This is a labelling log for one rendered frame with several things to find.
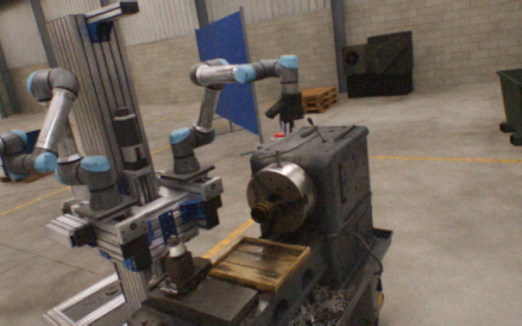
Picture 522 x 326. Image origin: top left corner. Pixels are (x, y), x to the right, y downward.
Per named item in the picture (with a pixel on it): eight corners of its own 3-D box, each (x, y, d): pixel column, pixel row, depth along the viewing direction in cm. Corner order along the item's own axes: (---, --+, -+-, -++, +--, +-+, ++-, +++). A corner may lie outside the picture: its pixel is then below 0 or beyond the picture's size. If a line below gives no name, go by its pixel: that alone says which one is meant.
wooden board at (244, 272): (244, 242, 192) (243, 235, 191) (311, 255, 172) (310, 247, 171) (204, 276, 169) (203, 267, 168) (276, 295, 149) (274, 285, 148)
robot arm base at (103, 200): (84, 208, 186) (78, 188, 183) (113, 196, 197) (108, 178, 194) (99, 213, 176) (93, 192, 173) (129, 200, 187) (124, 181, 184)
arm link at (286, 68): (286, 54, 167) (302, 54, 161) (286, 80, 171) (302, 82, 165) (273, 56, 162) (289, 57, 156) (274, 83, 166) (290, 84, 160)
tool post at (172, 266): (183, 267, 148) (178, 244, 145) (198, 272, 144) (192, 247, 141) (169, 278, 143) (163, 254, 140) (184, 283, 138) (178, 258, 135)
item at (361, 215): (317, 294, 284) (304, 182, 259) (383, 310, 257) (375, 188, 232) (275, 352, 237) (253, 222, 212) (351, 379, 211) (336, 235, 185)
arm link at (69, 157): (81, 189, 180) (45, 68, 164) (57, 190, 186) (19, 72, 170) (99, 179, 191) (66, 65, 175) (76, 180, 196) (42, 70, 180)
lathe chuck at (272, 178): (257, 216, 200) (254, 159, 189) (314, 231, 184) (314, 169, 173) (248, 224, 193) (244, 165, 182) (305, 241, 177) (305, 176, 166)
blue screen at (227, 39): (197, 122, 1045) (179, 30, 976) (226, 116, 1067) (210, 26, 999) (241, 155, 668) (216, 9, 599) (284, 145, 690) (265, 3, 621)
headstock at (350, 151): (304, 182, 258) (296, 125, 247) (375, 188, 232) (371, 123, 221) (254, 222, 212) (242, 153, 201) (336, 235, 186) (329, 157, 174)
